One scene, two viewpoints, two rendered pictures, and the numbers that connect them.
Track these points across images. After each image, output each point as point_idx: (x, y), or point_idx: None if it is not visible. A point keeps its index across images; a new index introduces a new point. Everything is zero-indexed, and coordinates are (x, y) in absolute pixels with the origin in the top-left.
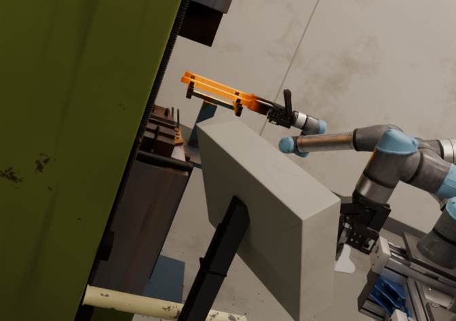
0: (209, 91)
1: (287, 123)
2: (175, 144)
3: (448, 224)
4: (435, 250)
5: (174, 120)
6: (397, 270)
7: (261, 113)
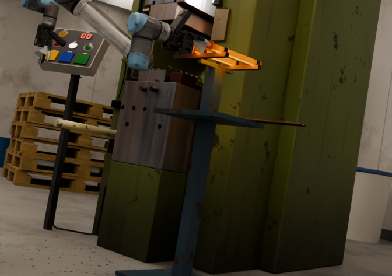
0: (218, 60)
1: (165, 42)
2: (154, 81)
3: None
4: None
5: (159, 68)
6: None
7: None
